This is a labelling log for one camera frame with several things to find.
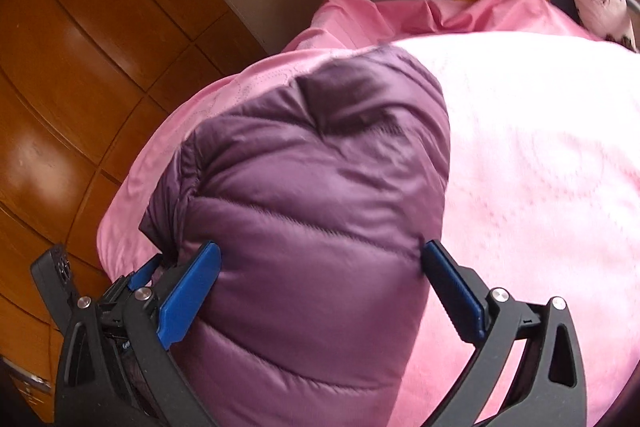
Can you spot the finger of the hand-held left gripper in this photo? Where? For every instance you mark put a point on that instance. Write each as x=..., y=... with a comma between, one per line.
x=144, y=273

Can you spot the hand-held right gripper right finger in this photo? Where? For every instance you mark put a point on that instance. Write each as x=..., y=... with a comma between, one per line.
x=457, y=289

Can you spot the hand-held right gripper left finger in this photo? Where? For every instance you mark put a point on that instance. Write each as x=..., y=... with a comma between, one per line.
x=190, y=294

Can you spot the purple quilted down jacket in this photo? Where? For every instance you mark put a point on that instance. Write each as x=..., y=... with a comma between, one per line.
x=310, y=187

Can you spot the pink blanket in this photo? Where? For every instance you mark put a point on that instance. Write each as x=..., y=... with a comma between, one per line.
x=525, y=157

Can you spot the orange wooden wardrobe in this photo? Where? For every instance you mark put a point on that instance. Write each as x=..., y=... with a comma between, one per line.
x=100, y=32

